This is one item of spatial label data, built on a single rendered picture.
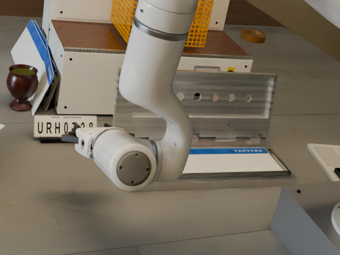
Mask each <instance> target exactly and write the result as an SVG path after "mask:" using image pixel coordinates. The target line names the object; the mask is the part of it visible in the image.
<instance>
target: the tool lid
mask: <svg viewBox="0 0 340 255"><path fill-rule="evenodd" d="M120 72H121V68H120V67H117V74H116V86H115V97H114V109H113V121H112V127H117V128H122V129H124V130H125V131H126V132H127V133H131V134H135V137H147V138H148V139H149V140H155V141H159V140H161V139H162V138H163V137H164V135H165V132H166V127H167V122H166V120H165V119H163V118H162V117H161V116H159V115H158V114H156V113H154V112H152V111H150V110H148V109H145V108H143V107H141V106H138V105H136V104H133V103H131V102H130V101H128V100H126V99H125V98H124V97H123V96H122V95H121V93H120V91H119V77H120ZM276 82H277V74H275V73H253V72H226V71H200V70H177V71H176V74H175V77H174V80H173V84H172V88H173V91H174V93H175V94H176V95H177V93H182V94H183V97H182V99H180V101H181V103H182V104H183V106H184V108H185V109H186V111H187V113H188V115H189V118H190V120H191V124H192V128H193V134H198V136H200V137H214V138H216V140H214V141H215V142H235V141H236V137H251V134H259V135H260V136H262V137H268V133H269V127H270V120H271V114H272V108H273V101H274V95H275V89H276ZM196 93H200V98H199V100H194V95H195V94H196ZM214 93H216V94H217V96H218V97H217V99H216V100H214V101H212V100H211V96H212V94H214ZM230 94H233V95H234V99H233V100H232V101H228V96H229V95H230ZM247 94H250V100H249V101H245V100H244V97H245V95H247Z"/></svg>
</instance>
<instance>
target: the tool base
mask: <svg viewBox="0 0 340 255"><path fill-rule="evenodd" d="M265 139H266V138H265V137H259V136H258V135H251V137H236V141H235V142H215V141H214V140H216V138H198V137H197V136H196V135H193V140H192V145H191V148H265V149H266V151H267V152H268V153H270V150H268V149H270V148H269V145H267V144H266V143H265V142H264V141H263V140H265ZM296 181H297V177H296V176H295V175H293V174H292V173H291V175H273V176H236V177H200V178H178V179H177V180H176V181H174V182H170V183H158V182H150V183H149V185H147V186H146V187H145V188H143V189H141V190H138V191H157V190H186V189H215V188H244V187H273V186H290V185H295V184H296Z"/></svg>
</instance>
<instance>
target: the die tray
mask: <svg viewBox="0 0 340 255"><path fill-rule="evenodd" d="M307 149H308V151H309V152H310V153H311V154H312V156H313V157H314V159H315V160H316V161H317V163H318V164H319V165H320V167H321V168H322V169H323V171H324V172H325V173H326V175H327V176H328V178H329V179H330V180H331V181H332V182H333V181H340V178H339V177H338V176H337V175H336V173H335V172H334V169H335V167H337V168H340V146H339V145H323V144H308V145H307Z"/></svg>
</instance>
